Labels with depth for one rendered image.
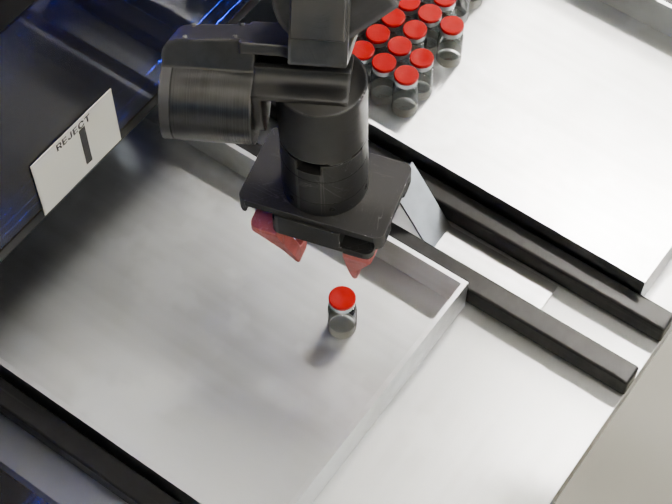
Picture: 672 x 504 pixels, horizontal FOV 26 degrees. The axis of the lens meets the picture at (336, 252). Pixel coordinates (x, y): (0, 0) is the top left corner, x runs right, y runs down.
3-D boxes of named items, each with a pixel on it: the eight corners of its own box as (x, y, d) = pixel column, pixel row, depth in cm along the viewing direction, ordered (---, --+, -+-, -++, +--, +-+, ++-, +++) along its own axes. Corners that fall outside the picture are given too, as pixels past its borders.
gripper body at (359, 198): (274, 141, 101) (267, 72, 95) (413, 181, 99) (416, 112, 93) (238, 214, 98) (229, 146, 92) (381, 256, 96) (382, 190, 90)
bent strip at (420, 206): (387, 228, 118) (389, 186, 113) (407, 203, 119) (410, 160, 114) (537, 314, 113) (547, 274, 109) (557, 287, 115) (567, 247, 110)
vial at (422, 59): (401, 93, 125) (403, 59, 121) (415, 77, 126) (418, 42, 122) (422, 105, 124) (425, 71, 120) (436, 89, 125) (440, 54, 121)
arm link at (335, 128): (363, 109, 86) (372, 36, 89) (247, 100, 86) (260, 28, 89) (363, 178, 91) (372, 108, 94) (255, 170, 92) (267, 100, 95)
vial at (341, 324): (322, 329, 113) (321, 301, 109) (339, 310, 113) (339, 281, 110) (344, 345, 112) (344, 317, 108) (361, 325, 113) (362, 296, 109)
